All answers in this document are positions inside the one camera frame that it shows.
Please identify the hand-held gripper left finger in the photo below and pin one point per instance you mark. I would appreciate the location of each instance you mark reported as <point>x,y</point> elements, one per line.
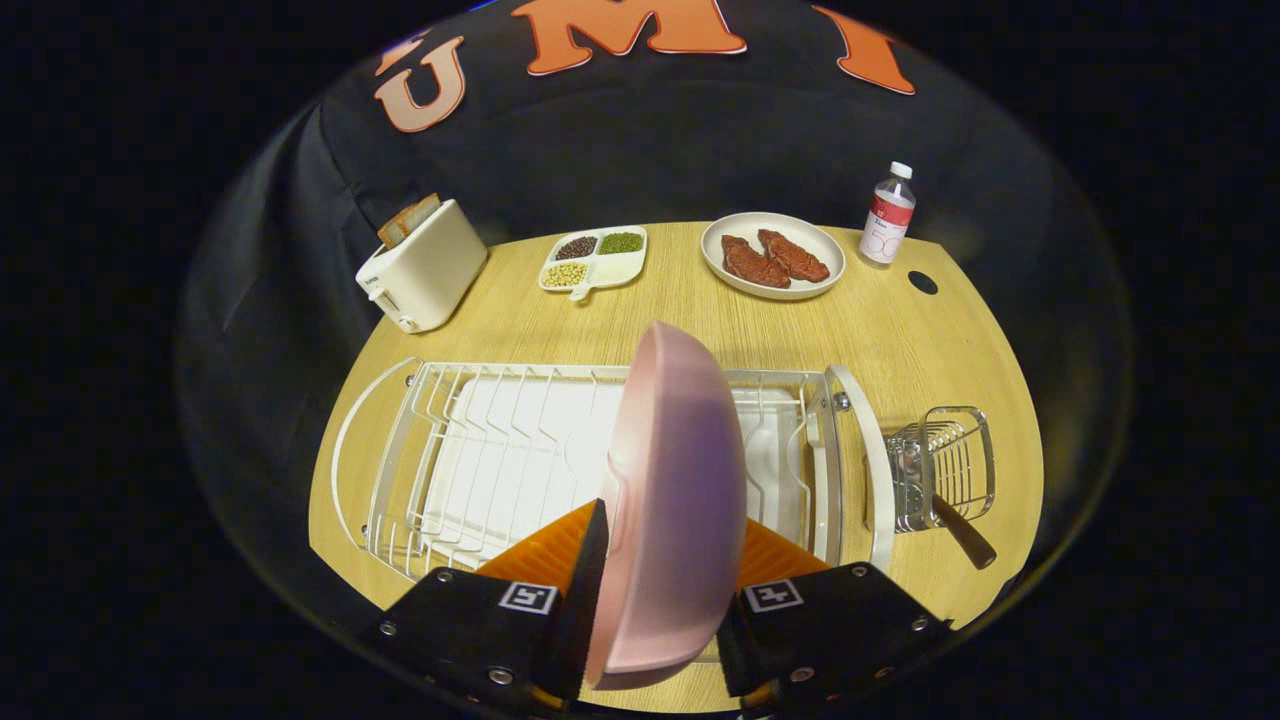
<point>585,600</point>

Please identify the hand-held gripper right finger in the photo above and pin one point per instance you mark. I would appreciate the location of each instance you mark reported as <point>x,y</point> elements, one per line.
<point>830,630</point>

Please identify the pink plate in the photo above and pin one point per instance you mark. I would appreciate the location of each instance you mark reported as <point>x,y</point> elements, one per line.
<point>670,500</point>

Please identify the white divided dish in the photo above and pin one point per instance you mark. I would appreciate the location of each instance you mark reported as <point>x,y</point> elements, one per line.
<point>620,270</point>

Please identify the cream plate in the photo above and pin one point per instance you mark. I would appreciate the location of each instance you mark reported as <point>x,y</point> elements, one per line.
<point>832,250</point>

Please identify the pile of yellow beans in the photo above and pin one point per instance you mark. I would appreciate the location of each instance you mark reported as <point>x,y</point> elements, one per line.
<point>566,274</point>

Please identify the pile of dark beans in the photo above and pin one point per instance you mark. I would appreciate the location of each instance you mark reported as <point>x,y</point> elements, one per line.
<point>576,248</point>

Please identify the pile of green beans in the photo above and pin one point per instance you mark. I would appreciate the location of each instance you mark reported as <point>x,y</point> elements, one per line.
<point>621,243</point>

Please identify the black table grommet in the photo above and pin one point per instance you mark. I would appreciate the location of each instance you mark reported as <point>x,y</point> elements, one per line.
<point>922,282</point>

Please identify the white toaster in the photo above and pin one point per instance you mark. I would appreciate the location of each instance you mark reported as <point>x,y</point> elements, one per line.
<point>430,270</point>

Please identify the red meat slice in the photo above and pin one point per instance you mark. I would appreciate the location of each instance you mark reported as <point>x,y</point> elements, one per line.
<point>752,263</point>
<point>795,257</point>

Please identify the red label water bottle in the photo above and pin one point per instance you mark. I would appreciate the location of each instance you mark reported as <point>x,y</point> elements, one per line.
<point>885,225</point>

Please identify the brown toast slice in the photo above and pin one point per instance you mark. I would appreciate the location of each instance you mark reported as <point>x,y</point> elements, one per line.
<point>405,222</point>

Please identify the black backdrop cloth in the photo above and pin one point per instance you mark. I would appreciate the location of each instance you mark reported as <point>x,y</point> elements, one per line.
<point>700,150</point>

